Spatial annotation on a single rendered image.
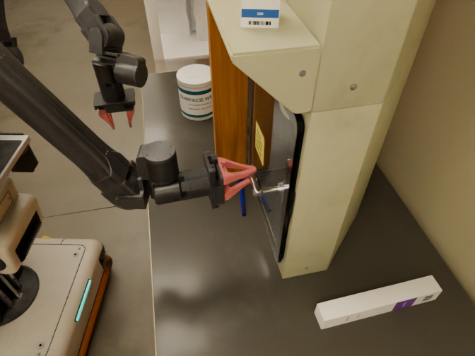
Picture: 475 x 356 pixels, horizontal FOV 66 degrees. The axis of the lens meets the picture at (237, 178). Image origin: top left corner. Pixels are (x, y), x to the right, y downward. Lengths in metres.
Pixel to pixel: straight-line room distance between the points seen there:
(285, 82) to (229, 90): 0.44
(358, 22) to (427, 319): 0.66
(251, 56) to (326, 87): 0.12
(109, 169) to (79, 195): 1.82
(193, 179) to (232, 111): 0.31
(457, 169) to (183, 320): 0.71
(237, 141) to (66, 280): 1.07
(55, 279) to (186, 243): 0.97
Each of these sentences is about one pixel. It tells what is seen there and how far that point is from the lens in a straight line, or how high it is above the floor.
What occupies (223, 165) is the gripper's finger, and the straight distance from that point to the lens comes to 0.73.
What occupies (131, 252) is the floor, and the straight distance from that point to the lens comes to 2.12.
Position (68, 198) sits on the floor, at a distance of 2.51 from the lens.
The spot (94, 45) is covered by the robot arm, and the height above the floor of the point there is 1.33.
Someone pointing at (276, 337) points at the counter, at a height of 0.94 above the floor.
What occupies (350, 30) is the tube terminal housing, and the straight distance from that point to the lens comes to 0.49.
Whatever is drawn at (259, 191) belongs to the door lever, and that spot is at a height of 1.21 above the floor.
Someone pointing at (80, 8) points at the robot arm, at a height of 1.39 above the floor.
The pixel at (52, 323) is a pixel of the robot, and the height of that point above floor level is 0.28.
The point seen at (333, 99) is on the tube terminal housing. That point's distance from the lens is 0.54.
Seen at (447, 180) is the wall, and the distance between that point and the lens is 1.02.
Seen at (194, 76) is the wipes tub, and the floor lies 1.09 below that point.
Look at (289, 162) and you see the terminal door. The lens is 0.62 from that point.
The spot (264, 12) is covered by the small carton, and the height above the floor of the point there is 1.53.
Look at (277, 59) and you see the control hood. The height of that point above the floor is 1.50.
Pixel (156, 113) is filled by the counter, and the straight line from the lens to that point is 1.36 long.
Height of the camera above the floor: 1.72
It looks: 46 degrees down
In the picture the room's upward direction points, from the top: straight up
